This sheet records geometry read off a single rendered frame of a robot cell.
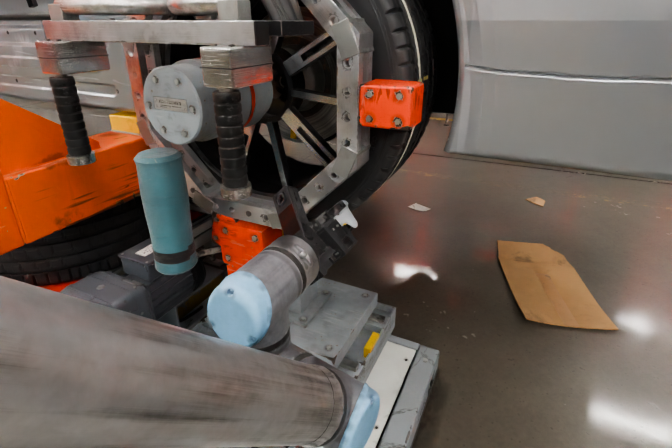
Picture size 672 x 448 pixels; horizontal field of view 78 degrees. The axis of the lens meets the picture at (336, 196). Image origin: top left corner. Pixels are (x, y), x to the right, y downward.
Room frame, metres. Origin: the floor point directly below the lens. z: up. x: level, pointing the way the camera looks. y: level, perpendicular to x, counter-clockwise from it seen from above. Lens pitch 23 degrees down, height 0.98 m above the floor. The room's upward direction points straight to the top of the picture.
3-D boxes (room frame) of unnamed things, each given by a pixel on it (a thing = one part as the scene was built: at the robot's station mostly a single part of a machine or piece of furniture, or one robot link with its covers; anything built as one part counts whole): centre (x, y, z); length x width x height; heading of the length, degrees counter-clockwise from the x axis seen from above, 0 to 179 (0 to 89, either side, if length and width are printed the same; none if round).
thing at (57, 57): (0.73, 0.44, 0.93); 0.09 x 0.05 x 0.05; 154
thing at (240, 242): (0.87, 0.18, 0.48); 0.16 x 0.12 x 0.17; 154
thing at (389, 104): (0.70, -0.09, 0.85); 0.09 x 0.08 x 0.07; 64
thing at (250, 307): (0.49, 0.11, 0.62); 0.12 x 0.09 x 0.10; 154
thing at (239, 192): (0.55, 0.14, 0.83); 0.04 x 0.04 x 0.16
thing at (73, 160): (0.70, 0.45, 0.83); 0.04 x 0.04 x 0.16
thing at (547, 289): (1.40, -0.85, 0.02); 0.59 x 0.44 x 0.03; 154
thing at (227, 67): (0.58, 0.13, 0.93); 0.09 x 0.05 x 0.05; 154
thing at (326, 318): (0.99, 0.12, 0.32); 0.40 x 0.30 x 0.28; 64
